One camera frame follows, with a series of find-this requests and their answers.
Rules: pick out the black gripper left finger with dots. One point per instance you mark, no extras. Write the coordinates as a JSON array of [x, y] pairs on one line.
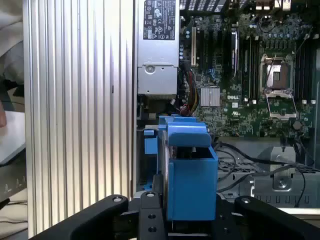
[[87, 220]]

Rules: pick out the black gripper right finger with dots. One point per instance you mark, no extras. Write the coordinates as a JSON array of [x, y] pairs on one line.
[[275, 222]]

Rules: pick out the hard disk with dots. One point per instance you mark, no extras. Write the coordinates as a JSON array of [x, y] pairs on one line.
[[192, 182]]

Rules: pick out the grey metal disk bay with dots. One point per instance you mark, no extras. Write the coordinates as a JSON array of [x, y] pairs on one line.
[[265, 190]]

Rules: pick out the black RAM slot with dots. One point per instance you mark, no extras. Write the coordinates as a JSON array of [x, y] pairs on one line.
[[256, 75], [246, 75], [300, 75], [311, 75]]

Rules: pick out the black expansion slot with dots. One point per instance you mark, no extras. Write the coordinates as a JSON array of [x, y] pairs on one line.
[[200, 50]]

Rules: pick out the white expansion slot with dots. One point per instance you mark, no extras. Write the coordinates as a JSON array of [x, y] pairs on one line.
[[193, 47]]

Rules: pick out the person's hand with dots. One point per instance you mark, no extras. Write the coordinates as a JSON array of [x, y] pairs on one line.
[[2, 115]]

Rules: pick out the black open PC case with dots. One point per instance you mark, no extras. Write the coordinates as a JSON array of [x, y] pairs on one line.
[[262, 143]]

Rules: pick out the blue case latch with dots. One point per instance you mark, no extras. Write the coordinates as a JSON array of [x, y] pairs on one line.
[[150, 142]]

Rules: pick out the coin cell battery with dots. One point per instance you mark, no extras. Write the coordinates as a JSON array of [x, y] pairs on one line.
[[296, 124]]

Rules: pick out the metal slat table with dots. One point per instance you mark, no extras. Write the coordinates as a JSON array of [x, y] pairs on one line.
[[75, 112]]

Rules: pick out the white paper sheet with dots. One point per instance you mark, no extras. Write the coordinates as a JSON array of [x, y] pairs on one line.
[[12, 137]]

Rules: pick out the green Dell motherboard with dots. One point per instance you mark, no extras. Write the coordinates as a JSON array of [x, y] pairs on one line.
[[225, 120]]

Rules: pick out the metal socket cover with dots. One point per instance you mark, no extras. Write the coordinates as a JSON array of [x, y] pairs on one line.
[[281, 93]]

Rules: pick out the silver finned chipset heatsink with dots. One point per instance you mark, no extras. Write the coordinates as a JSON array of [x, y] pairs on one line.
[[210, 97]]

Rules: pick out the CPU socket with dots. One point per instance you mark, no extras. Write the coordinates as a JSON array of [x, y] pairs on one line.
[[278, 75]]

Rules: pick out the silver power supply unit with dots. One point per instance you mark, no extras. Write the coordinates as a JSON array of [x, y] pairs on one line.
[[157, 80]]

